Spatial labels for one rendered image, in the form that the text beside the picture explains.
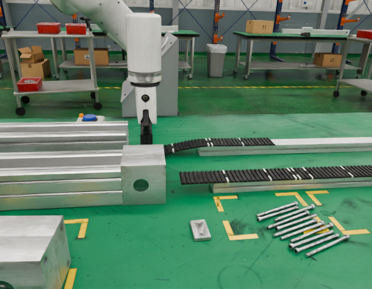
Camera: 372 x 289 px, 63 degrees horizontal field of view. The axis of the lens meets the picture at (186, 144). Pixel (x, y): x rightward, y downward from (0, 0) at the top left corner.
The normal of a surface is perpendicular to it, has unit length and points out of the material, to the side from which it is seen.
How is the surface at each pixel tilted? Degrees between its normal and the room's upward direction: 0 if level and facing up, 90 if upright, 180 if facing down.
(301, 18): 90
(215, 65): 94
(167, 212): 0
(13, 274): 90
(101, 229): 0
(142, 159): 0
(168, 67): 90
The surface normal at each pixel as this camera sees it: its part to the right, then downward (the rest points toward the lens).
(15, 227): 0.03, -0.91
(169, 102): 0.17, 0.41
